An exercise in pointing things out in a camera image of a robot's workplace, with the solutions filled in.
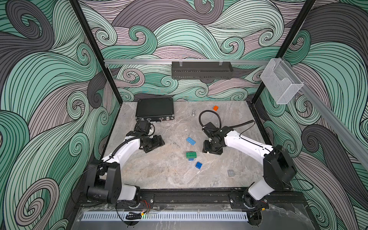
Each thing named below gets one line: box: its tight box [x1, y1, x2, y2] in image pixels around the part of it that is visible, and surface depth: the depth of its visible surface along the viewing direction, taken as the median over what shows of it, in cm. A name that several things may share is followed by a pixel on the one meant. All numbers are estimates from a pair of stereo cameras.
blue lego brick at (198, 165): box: [195, 161, 203, 170], surface depth 87 cm
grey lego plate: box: [227, 169, 236, 177], surface depth 83 cm
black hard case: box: [135, 97, 175, 123], surface depth 111 cm
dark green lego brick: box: [185, 151, 197, 159], surface depth 87 cm
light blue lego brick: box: [185, 137, 197, 146], surface depth 99 cm
